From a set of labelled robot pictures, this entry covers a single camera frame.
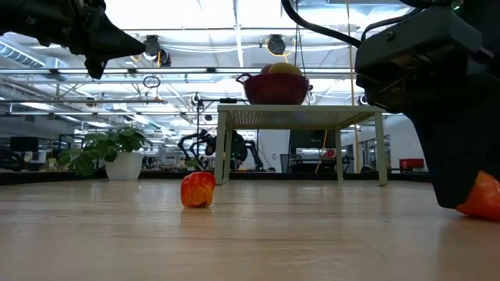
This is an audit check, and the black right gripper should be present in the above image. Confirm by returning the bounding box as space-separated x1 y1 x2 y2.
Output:
355 6 500 212

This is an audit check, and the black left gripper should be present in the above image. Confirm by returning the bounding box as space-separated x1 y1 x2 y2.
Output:
23 0 146 80

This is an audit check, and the small red orange fruit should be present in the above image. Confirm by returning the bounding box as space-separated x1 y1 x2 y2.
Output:
180 171 217 209

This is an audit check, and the purple plastic colander bowl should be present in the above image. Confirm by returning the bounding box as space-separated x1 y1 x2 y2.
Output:
235 72 313 105

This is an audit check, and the yellow fruit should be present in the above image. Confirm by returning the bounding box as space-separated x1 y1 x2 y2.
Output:
267 62 303 76

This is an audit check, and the red storage box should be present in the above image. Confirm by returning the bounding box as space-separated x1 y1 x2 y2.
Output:
398 158 426 169

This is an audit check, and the green leafy plant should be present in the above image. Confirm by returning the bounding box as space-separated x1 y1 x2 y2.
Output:
57 126 148 177

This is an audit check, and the white plant pot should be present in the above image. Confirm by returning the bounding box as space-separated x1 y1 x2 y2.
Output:
104 151 145 181

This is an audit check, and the black computer monitor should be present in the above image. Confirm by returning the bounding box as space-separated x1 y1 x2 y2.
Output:
9 135 40 153

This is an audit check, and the pale green perforated metal shelf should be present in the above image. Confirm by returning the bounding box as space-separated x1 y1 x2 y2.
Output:
213 103 389 187

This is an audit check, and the slanted yellow cord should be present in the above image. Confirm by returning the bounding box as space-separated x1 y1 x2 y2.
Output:
314 128 330 175

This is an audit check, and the black wall screen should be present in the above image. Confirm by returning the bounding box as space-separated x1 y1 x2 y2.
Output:
288 130 337 149

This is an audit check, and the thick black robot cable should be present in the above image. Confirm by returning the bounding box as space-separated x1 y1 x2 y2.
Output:
280 0 427 50

